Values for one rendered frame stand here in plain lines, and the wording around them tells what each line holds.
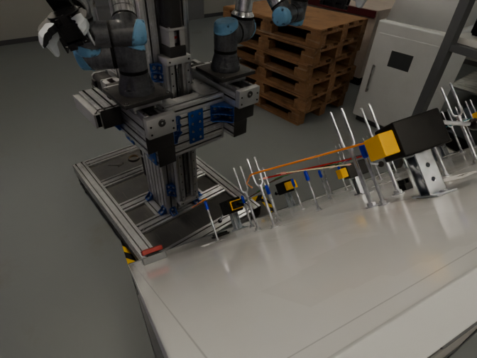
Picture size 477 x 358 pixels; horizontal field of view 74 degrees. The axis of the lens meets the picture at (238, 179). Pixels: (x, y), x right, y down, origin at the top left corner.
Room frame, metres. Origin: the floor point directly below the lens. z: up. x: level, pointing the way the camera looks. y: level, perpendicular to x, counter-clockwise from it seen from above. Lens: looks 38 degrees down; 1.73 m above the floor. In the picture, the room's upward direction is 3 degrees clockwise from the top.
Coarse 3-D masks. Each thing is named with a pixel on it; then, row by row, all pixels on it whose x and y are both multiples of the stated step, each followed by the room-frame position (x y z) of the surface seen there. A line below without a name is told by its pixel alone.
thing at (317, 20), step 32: (256, 32) 3.79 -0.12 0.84; (288, 32) 3.80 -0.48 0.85; (320, 32) 3.21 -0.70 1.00; (352, 32) 3.84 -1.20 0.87; (256, 64) 3.79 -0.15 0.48; (288, 64) 3.76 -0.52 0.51; (320, 64) 3.38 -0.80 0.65; (352, 64) 3.83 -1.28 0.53; (288, 96) 3.64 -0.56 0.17; (320, 96) 3.55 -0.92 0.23
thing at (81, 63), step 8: (96, 16) 1.25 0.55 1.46; (104, 48) 1.23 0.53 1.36; (80, 56) 1.19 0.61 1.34; (96, 56) 1.21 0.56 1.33; (104, 56) 1.22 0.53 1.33; (80, 64) 1.19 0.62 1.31; (88, 64) 1.20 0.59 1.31; (96, 64) 1.21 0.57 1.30; (104, 64) 1.22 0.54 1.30; (112, 64) 1.23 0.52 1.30
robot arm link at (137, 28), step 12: (120, 0) 1.07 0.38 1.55; (132, 0) 1.10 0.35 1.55; (120, 12) 1.04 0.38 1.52; (132, 12) 1.06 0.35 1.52; (108, 24) 1.00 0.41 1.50; (120, 24) 1.01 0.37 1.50; (132, 24) 1.02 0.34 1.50; (144, 24) 1.04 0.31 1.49; (120, 36) 1.00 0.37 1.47; (132, 36) 1.01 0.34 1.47; (144, 36) 1.02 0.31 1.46
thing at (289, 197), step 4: (288, 180) 0.91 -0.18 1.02; (276, 184) 0.93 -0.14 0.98; (280, 184) 0.91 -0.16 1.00; (284, 184) 0.90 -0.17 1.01; (276, 188) 0.93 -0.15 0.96; (280, 188) 0.90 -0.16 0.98; (284, 188) 0.89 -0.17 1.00; (276, 192) 0.96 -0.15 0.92; (280, 192) 0.90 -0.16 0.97; (284, 192) 0.88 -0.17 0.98; (288, 192) 0.89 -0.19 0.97; (288, 196) 0.90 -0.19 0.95; (288, 200) 0.88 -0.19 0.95; (292, 200) 0.88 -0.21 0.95; (288, 204) 0.87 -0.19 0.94; (292, 204) 0.88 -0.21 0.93; (296, 204) 0.88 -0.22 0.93
